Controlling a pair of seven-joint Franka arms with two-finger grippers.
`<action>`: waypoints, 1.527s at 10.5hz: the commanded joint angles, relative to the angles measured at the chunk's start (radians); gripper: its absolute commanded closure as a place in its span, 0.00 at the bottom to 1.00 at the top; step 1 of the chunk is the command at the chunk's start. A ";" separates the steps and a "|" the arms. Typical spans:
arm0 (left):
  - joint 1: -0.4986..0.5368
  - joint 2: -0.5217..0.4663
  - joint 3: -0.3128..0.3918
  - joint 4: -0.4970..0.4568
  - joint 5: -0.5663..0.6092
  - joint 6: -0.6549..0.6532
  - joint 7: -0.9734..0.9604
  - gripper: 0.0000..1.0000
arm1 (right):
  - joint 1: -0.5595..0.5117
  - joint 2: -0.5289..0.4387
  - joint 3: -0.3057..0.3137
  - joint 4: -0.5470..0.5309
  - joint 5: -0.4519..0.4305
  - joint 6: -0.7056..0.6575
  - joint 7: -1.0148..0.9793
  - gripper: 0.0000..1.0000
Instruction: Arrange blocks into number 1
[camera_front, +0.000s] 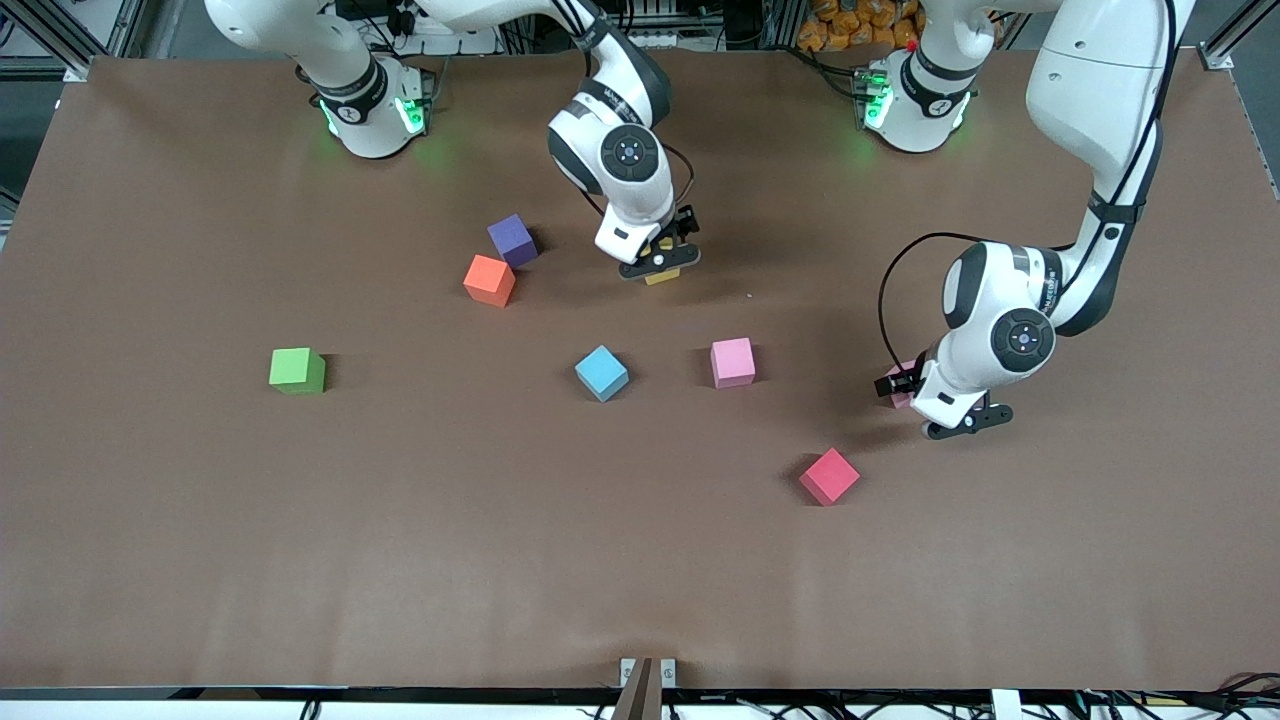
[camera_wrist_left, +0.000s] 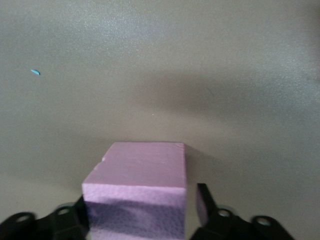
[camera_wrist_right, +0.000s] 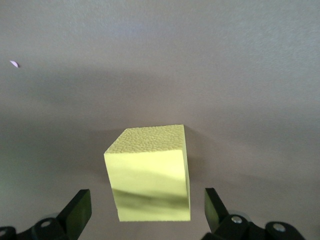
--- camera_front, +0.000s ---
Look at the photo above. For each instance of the aluminium frame profile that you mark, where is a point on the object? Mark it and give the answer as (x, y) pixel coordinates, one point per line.
(1235, 32)
(75, 40)

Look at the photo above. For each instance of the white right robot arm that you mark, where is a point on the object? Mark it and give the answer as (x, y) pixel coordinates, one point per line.
(630, 155)

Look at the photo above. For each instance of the white power strip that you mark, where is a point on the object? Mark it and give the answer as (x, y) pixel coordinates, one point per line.
(665, 42)
(450, 42)

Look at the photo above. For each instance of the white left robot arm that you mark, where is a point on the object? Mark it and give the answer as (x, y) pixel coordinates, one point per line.
(1090, 90)

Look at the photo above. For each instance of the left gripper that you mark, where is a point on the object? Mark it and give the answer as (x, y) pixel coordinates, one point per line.
(899, 381)

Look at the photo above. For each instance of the paper table cover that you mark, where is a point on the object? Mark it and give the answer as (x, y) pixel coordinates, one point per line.
(400, 550)

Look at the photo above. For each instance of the yellow foam block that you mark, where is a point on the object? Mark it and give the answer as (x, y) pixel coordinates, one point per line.
(662, 277)

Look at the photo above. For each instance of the white table edge bracket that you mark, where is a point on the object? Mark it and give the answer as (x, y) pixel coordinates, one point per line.
(1007, 705)

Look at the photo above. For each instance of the pink foam block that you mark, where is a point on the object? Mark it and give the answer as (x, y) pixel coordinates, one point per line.
(732, 362)

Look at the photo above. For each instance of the blue foam block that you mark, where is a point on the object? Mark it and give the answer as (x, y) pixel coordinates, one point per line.
(601, 372)

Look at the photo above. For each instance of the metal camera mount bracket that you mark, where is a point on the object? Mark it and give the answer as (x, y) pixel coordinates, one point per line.
(640, 700)

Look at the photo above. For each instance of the pale lilac-pink foam block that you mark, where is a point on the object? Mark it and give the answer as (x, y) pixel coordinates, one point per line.
(903, 402)

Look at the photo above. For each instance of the green foam block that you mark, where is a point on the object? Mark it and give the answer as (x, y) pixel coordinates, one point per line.
(295, 370)

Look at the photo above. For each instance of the purple foam block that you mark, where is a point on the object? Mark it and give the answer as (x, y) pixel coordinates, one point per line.
(513, 240)

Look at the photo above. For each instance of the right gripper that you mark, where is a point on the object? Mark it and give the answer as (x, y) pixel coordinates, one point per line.
(683, 224)

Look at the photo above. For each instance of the orange foam block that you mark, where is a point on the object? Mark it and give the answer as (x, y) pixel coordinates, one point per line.
(490, 280)

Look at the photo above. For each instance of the orange mesh bag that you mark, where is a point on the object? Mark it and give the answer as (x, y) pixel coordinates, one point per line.
(850, 25)

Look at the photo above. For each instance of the red foam block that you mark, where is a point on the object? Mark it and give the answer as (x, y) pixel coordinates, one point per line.
(829, 477)

